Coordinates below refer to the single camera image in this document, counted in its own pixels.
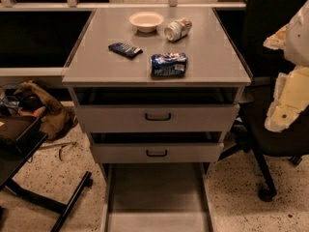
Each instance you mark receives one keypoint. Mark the middle grey drawer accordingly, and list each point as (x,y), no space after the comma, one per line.
(142,147)

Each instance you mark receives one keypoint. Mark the black middle drawer handle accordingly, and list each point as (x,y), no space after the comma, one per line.
(156,154)

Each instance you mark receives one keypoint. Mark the black top drawer handle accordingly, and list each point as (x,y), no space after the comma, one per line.
(158,118)

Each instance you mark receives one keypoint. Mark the black office chair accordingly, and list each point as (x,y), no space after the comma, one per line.
(261,19)

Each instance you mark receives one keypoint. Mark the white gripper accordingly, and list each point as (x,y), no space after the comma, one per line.
(299,39)

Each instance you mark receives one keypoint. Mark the top grey drawer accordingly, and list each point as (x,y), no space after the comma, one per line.
(141,109)

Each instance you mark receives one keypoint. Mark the silver soda can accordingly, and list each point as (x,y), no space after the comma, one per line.
(177,29)

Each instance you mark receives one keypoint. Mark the grey drawer cabinet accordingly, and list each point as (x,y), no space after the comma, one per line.
(213,61)

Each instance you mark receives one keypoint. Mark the white bowl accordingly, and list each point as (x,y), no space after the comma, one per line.
(146,22)

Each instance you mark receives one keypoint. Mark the grey drawer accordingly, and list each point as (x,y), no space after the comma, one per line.
(142,147)
(156,197)
(141,109)

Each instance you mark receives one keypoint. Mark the dark blue snack packet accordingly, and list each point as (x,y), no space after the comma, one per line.
(125,50)

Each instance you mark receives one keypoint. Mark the blue pepsi can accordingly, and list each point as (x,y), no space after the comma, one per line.
(168,64)

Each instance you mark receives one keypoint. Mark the black drawer handle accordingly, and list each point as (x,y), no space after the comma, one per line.
(156,154)
(158,118)

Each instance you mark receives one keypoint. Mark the bottom grey drawer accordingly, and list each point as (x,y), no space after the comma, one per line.
(156,197)

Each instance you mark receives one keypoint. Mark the brown cloth bag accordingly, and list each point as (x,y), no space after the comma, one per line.
(56,120)

